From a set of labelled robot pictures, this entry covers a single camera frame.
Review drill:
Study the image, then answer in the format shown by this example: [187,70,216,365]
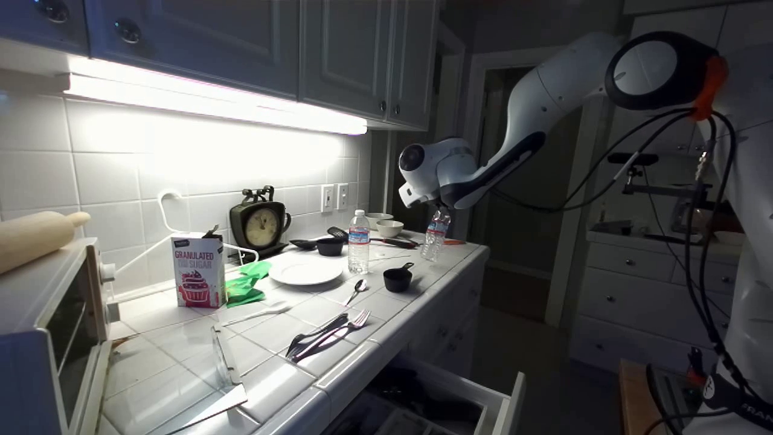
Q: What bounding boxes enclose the white round plate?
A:
[268,254,343,288]

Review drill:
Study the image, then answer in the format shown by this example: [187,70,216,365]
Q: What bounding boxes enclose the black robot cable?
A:
[491,107,773,435]

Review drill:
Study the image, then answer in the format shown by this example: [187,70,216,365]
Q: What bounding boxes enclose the blue upper cabinets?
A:
[0,0,438,131]

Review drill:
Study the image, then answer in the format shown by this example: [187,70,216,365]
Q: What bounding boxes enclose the wooden rolling pin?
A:
[0,211,93,273]

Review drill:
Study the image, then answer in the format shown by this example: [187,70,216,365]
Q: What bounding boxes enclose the white bowl left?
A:
[378,220,404,240]

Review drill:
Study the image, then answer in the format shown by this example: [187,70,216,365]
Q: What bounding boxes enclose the metal tongs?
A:
[165,300,295,435]

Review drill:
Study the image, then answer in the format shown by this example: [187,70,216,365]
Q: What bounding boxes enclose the pink white carton box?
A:
[171,235,226,310]

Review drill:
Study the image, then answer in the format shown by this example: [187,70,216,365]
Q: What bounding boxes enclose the white wall outlet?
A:
[320,183,336,213]

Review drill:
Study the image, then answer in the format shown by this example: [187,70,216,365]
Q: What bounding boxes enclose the black handled cutlery pair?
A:
[286,312,368,362]

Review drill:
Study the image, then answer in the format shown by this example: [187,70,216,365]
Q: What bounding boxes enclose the green cloth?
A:
[226,261,268,307]

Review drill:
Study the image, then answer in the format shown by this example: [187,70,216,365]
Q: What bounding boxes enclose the black vintage clock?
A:
[231,186,293,258]

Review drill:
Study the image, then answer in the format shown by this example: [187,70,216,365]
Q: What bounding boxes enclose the small black cup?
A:
[384,263,414,292]

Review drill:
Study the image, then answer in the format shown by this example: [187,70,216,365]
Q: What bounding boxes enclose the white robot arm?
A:
[400,31,731,211]

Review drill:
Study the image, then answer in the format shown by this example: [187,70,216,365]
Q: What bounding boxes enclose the white toaster oven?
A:
[0,236,111,435]

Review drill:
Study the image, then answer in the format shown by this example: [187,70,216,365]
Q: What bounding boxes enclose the black measuring cup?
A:
[290,236,343,255]

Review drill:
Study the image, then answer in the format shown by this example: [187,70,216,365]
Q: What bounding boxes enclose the white dresser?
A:
[570,232,715,373]

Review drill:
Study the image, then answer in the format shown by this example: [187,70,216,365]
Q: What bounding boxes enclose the silver spoon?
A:
[345,278,369,307]

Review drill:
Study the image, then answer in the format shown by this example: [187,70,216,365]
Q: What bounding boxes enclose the under cabinet light bar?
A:
[61,56,368,136]

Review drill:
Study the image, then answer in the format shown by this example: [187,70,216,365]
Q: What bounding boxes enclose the white open cutlery drawer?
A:
[324,356,528,435]

